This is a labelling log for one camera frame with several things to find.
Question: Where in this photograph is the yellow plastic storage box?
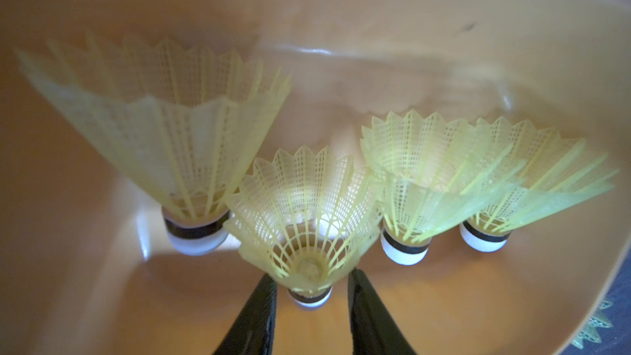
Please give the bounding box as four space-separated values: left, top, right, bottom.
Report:
1 0 630 354

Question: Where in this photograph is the yellow shuttlecock one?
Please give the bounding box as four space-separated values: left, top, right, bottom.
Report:
360 110 525 266

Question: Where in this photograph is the yellow shuttlecock five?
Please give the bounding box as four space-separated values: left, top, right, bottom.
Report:
571 299 613 349

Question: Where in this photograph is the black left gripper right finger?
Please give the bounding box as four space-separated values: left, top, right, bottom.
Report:
348 268 416 355

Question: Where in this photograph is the yellow shuttlecock two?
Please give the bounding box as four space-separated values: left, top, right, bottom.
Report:
16 34 292 256

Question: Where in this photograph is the yellow shuttlecock three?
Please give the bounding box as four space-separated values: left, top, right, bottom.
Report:
459 117 619 252

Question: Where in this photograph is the yellow shuttlecock seven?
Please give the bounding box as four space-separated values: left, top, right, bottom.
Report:
225 146 383 310

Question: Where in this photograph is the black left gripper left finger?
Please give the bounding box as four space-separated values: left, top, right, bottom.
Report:
214 274 278 355

